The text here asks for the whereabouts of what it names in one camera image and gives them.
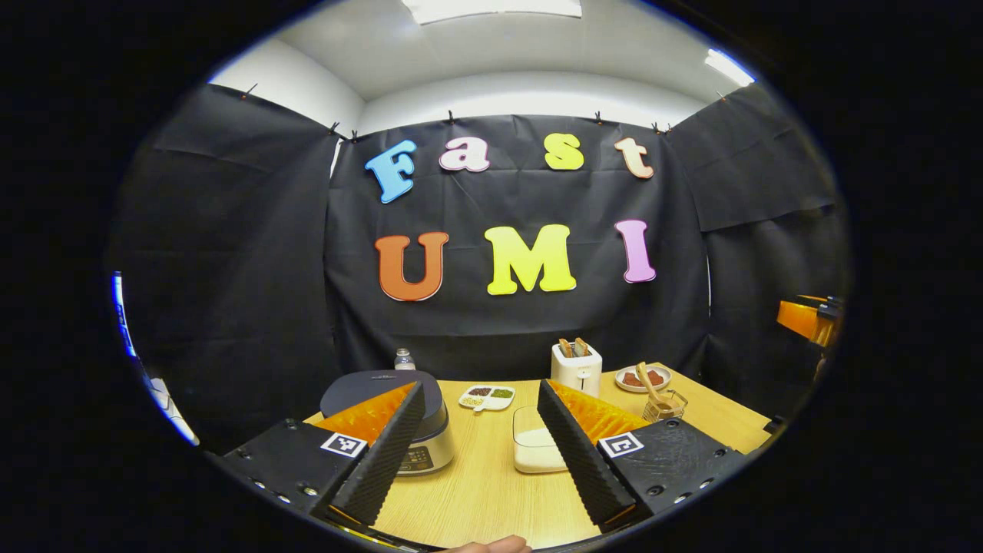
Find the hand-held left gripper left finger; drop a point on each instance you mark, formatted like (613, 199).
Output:
(376, 461)

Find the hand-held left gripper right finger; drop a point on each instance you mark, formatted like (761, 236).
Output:
(584, 461)

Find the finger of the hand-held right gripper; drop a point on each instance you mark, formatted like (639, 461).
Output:
(802, 321)

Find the clear container of rice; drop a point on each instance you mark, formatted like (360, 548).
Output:
(534, 453)

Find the grey rice cooker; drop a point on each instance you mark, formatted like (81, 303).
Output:
(361, 384)

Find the wooden spoon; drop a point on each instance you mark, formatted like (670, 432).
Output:
(649, 380)

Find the white toaster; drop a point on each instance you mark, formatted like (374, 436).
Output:
(576, 372)

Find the white round plate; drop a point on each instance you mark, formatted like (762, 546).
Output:
(643, 388)

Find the small clear bottle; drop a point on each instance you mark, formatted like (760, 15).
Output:
(405, 359)

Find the small black block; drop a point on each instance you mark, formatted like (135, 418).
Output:
(774, 424)

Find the brown toast slice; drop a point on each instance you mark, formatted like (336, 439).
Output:
(582, 347)
(566, 348)

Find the white divided condiment dish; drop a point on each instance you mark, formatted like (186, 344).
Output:
(488, 398)

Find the white side desk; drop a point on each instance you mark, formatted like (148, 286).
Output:
(173, 411)

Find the black backdrop cloth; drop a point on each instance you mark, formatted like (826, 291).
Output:
(230, 269)

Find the small ceiling light panel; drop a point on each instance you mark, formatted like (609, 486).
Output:
(729, 67)

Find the lit computer monitor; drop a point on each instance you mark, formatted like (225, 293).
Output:
(123, 322)

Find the long ceiling light panel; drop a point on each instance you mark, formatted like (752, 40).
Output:
(491, 8)

